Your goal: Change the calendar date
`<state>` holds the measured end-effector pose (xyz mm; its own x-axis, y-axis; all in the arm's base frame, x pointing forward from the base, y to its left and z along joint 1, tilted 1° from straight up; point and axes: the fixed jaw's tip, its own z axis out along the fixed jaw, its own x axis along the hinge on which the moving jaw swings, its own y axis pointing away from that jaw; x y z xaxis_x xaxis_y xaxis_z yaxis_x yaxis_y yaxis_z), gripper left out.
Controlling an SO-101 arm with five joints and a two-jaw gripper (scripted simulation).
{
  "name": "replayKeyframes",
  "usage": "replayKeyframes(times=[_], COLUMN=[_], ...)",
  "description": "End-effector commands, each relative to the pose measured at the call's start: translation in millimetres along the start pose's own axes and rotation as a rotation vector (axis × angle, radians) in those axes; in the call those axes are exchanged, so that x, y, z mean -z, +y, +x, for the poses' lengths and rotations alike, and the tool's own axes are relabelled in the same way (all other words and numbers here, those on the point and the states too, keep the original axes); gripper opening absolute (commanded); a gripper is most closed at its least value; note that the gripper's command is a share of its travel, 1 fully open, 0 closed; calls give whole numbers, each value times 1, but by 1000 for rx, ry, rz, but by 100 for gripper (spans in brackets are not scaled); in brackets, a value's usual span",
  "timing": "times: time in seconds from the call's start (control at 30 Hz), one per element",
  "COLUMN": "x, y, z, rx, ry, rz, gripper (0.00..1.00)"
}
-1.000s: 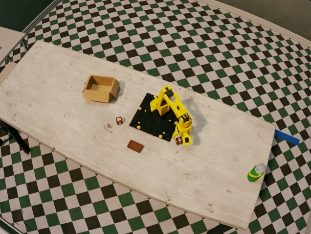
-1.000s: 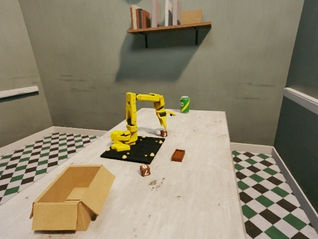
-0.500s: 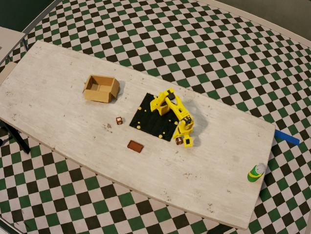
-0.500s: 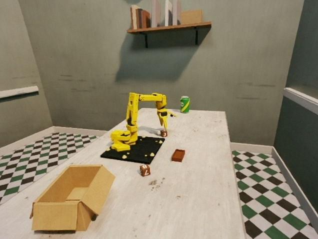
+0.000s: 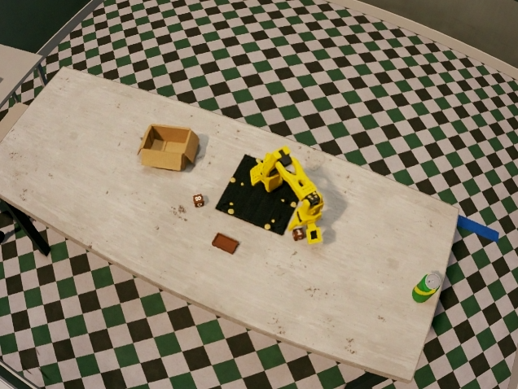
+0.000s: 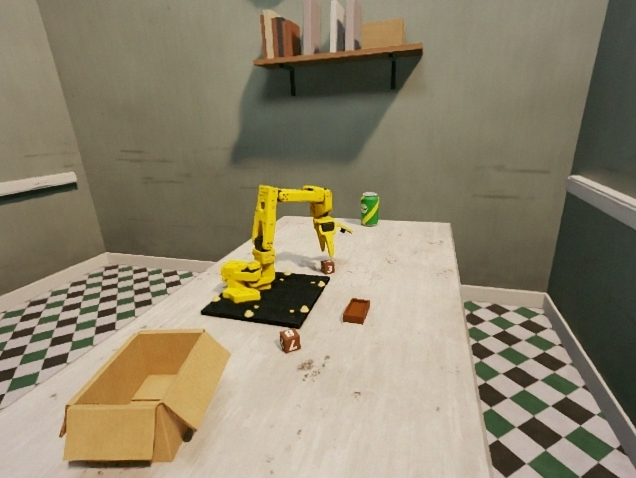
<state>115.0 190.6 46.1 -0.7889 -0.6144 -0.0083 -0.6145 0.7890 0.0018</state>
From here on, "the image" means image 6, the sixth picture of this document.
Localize green drink can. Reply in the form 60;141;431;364
361;192;379;227

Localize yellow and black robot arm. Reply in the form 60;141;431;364
223;185;333;303

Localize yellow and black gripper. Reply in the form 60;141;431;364
313;215;354;258

